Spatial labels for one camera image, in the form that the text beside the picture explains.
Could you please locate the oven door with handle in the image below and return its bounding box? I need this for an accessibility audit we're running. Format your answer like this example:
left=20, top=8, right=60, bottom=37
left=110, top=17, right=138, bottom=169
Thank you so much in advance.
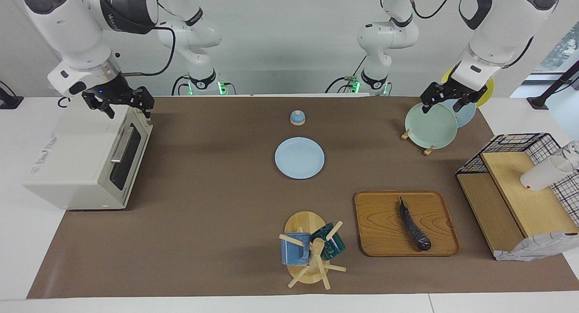
left=105, top=107, right=153, bottom=206

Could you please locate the dark purple eggplant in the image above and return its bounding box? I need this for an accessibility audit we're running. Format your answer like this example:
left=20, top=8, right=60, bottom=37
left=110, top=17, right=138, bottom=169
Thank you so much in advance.
left=398, top=196, right=432, bottom=251

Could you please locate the light blue plate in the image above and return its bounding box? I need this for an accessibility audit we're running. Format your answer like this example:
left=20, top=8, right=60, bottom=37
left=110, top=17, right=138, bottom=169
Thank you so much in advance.
left=275, top=137, right=325, bottom=180

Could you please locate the white toaster oven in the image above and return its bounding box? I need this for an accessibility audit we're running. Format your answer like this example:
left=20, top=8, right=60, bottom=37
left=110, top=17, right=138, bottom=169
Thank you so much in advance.
left=24, top=96, right=153, bottom=210

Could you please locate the pale blue racked plate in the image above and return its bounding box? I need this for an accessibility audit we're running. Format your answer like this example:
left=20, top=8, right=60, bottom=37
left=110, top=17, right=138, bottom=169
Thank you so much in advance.
left=439, top=98, right=476, bottom=128

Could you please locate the pale green plate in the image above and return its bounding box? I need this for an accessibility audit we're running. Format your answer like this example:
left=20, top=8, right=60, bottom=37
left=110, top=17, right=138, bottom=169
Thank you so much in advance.
left=404, top=103, right=458, bottom=150

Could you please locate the yellow plate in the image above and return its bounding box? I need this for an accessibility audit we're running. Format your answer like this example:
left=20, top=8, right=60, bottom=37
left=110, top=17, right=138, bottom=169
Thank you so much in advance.
left=441, top=68, right=495, bottom=108

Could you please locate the wooden plate rack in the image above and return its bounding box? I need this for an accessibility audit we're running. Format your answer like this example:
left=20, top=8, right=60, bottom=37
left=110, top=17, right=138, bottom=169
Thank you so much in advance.
left=401, top=128, right=436, bottom=156

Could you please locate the white plastic cup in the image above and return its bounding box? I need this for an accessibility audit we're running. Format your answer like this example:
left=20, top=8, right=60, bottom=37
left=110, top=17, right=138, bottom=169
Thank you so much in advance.
left=520, top=156, right=575, bottom=192

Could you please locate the clear glass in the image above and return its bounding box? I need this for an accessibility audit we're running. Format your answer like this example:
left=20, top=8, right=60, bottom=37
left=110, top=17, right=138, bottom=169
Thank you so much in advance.
left=559, top=141, right=579, bottom=171

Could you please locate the wooden step shelf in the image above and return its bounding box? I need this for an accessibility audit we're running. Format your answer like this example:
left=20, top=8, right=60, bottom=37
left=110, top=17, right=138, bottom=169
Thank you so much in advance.
left=456, top=152, right=579, bottom=259

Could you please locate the wooden serving tray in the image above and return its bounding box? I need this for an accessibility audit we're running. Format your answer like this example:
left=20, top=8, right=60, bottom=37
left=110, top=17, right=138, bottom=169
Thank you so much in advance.
left=354, top=190, right=460, bottom=257

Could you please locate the brown table mat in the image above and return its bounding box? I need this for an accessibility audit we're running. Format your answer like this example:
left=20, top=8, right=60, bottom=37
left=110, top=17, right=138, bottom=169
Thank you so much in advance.
left=26, top=96, right=579, bottom=299

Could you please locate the grey patterned cloth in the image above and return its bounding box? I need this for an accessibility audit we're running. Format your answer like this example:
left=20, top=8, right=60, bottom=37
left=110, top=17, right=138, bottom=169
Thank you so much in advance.
left=494, top=231, right=579, bottom=262

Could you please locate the wooden mug tree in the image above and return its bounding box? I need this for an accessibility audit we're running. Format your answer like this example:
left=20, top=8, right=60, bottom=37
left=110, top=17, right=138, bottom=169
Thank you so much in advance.
left=279, top=211, right=347, bottom=290

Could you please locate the dark green mug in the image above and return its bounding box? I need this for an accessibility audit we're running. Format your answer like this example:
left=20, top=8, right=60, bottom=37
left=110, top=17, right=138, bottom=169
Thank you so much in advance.
left=310, top=223, right=346, bottom=261

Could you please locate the blue mug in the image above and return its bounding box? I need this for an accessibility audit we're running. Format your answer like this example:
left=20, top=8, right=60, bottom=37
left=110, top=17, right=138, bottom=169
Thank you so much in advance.
left=280, top=232, right=312, bottom=266

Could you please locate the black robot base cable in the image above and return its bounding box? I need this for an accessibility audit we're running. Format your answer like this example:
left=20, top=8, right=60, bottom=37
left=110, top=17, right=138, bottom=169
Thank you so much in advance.
left=171, top=75, right=193, bottom=96
left=325, top=55, right=368, bottom=94

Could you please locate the black wire basket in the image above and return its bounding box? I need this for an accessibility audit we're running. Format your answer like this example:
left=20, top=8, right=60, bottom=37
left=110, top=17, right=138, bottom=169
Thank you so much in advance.
left=456, top=133, right=579, bottom=228

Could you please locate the black clamp mount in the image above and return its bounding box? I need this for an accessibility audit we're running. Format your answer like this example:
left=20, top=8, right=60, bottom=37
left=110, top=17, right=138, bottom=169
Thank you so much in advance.
left=0, top=81, right=24, bottom=110

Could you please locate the window with frame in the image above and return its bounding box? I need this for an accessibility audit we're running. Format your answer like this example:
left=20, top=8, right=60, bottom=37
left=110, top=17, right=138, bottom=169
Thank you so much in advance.
left=511, top=21, right=579, bottom=99

